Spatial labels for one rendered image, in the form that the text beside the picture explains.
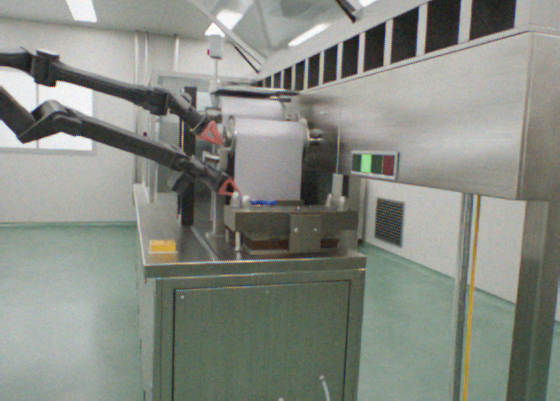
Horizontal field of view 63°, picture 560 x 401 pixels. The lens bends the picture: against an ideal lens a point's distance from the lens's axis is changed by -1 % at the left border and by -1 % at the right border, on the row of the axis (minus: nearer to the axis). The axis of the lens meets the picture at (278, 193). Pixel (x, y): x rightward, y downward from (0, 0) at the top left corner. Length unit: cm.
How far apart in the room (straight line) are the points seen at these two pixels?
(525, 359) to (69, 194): 653
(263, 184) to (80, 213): 574
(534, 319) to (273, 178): 87
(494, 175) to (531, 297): 31
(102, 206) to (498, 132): 650
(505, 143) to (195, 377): 99
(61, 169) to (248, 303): 595
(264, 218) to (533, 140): 75
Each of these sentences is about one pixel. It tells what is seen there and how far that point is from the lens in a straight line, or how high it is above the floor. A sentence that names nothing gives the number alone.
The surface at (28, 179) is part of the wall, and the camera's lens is 718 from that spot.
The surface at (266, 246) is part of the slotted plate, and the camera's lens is 138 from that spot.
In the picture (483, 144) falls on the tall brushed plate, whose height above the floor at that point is 124.
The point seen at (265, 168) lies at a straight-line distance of 154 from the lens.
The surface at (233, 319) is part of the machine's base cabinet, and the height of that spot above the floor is 73.
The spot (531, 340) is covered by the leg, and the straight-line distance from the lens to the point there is 115.
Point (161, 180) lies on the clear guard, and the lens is 252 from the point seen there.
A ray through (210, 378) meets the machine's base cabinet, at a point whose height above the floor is 56.
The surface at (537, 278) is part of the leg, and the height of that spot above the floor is 97.
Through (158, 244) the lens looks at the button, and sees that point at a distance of 138.
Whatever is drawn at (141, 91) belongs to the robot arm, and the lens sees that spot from 155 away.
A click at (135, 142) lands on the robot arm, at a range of 134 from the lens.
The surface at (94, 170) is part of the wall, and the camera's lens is 707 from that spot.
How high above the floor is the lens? 121
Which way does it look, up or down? 6 degrees down
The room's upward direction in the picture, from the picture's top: 3 degrees clockwise
